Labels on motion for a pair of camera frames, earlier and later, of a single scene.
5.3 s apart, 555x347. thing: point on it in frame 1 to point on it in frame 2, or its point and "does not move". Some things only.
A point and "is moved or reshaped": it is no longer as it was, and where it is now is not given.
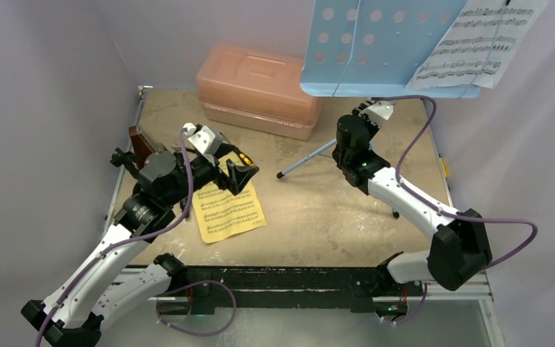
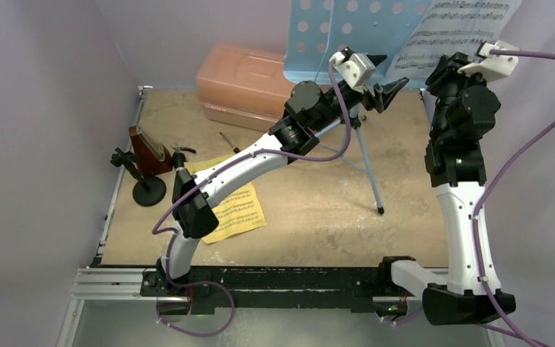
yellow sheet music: x=222 y=212 does not move
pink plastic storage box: x=251 y=87 does not move
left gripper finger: x=239 y=176 to x=376 y=59
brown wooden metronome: x=142 y=147 does not move
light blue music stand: x=373 y=49 is moved or reshaped
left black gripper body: x=203 y=172 to x=355 y=96
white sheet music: x=477 y=45 is moved or reshaped
